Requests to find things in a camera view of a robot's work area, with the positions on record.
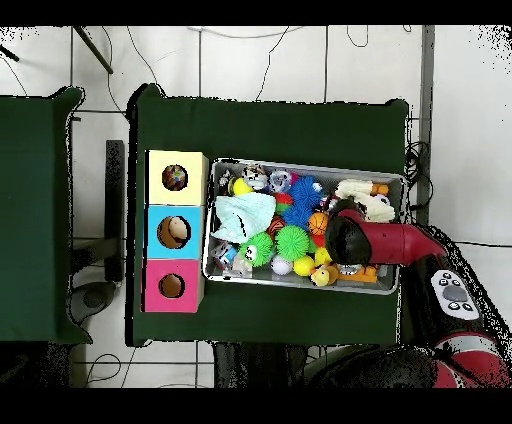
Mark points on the colourful patterned knotted toy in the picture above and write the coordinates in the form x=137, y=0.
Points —
x=175, y=178

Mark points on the cream muslin cloth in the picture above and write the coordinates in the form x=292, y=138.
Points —
x=372, y=206

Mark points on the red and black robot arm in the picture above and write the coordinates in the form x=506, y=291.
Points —
x=400, y=244

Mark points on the clear mesh bin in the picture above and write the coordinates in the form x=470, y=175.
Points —
x=240, y=276

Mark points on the wooden box with three holes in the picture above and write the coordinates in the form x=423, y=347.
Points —
x=192, y=240

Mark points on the mint green muslin cloth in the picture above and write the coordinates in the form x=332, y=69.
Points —
x=244, y=216

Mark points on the orange tiger striped ball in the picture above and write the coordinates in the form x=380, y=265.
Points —
x=277, y=225

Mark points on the green furry monster toy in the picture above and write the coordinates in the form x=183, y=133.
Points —
x=258, y=248

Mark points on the blue spiky rubber ball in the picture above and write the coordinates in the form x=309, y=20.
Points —
x=298, y=214

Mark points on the green spiky rubber ball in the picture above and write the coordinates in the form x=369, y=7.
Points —
x=293, y=242

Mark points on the blue furry monster toy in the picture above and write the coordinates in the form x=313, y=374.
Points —
x=306, y=190

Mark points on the small orange basketball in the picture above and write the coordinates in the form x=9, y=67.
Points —
x=318, y=223

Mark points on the dark green table cloth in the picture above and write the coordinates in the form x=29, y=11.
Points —
x=264, y=128
x=32, y=240

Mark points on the black upright panel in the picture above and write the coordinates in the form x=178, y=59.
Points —
x=116, y=208

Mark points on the grey round base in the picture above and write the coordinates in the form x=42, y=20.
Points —
x=92, y=302

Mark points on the grey vertical beam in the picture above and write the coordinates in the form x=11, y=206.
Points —
x=428, y=80

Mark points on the thin black rod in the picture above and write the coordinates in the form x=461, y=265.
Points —
x=92, y=48

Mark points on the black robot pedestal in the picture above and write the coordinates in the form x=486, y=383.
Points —
x=264, y=368

